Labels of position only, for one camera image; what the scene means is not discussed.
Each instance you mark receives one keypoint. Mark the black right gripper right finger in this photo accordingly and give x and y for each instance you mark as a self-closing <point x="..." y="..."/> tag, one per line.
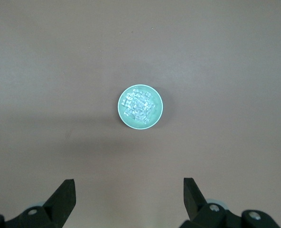
<point x="192" y="202"/>

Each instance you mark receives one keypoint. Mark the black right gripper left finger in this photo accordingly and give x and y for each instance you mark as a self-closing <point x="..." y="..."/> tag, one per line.
<point x="59" y="202"/>

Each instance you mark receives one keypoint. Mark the clear ice cube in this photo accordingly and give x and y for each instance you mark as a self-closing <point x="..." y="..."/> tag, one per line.
<point x="148" y="95"/>

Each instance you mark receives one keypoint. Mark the green round bowl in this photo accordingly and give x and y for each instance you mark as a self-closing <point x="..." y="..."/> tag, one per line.
<point x="154" y="118"/>

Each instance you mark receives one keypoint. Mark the brown table cover sheet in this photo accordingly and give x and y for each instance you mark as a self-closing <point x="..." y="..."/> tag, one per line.
<point x="59" y="71"/>

